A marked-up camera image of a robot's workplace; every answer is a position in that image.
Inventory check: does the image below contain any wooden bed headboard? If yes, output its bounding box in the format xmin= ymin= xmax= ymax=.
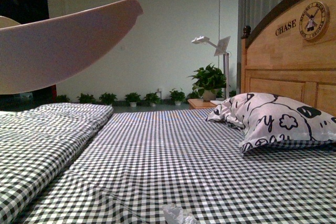
xmin=240 ymin=0 xmax=335 ymax=114

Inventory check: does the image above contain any grey plastic dustpan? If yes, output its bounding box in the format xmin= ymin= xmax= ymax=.
xmin=1 ymin=0 xmax=143 ymax=94

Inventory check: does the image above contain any white cartoon print pillow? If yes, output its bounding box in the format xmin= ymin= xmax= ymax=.
xmin=206 ymin=92 xmax=335 ymax=154

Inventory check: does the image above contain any folded checkered blanket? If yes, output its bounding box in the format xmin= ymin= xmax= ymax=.
xmin=1 ymin=103 xmax=113 ymax=223

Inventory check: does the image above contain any crumpled clear plastic trash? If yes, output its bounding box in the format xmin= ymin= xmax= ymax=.
xmin=162 ymin=204 xmax=199 ymax=224

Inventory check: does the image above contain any small potted plant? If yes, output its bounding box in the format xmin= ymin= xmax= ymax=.
xmin=125 ymin=92 xmax=141 ymax=107
xmin=144 ymin=92 xmax=161 ymax=106
xmin=77 ymin=93 xmax=96 ymax=104
xmin=55 ymin=94 xmax=70 ymax=103
xmin=170 ymin=89 xmax=186 ymax=106
xmin=99 ymin=92 xmax=117 ymax=105

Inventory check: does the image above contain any far wooden nightstand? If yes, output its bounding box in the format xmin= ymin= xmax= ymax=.
xmin=188 ymin=99 xmax=216 ymax=109

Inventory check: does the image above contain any black white checkered bedsheet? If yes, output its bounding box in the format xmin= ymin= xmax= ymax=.
xmin=16 ymin=109 xmax=335 ymax=223

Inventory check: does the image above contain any white desk lamp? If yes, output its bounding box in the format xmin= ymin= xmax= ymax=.
xmin=191 ymin=36 xmax=230 ymax=99

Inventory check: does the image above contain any large potted green plant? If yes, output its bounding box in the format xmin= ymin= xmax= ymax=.
xmin=190 ymin=64 xmax=226 ymax=102

